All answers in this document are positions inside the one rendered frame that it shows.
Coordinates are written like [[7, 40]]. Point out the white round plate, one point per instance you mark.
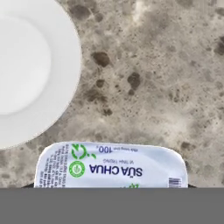
[[26, 70]]

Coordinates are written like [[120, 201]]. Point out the white yogurt container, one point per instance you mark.
[[116, 166]]

